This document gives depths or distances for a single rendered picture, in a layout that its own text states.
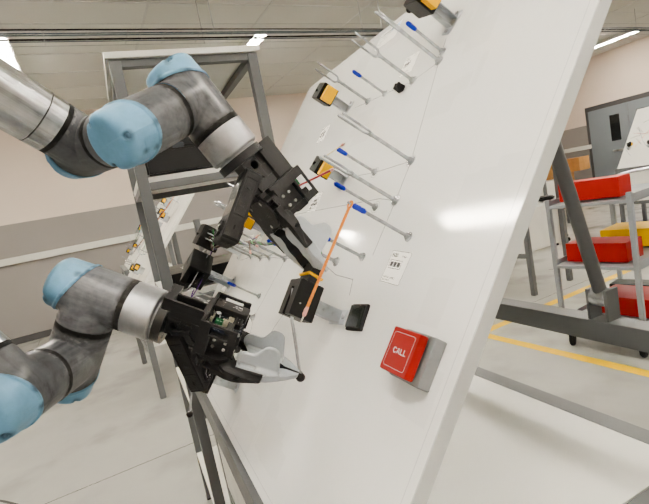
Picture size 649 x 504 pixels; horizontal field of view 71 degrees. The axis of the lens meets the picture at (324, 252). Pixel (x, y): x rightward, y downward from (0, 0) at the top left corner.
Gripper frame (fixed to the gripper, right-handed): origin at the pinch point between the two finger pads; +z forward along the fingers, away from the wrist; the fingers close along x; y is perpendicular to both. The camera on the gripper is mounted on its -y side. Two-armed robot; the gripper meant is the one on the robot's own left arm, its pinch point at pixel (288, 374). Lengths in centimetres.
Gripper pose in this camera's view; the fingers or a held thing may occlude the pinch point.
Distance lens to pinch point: 69.2
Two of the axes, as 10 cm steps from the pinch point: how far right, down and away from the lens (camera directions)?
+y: 3.4, -8.1, -4.8
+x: 1.2, -4.6, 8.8
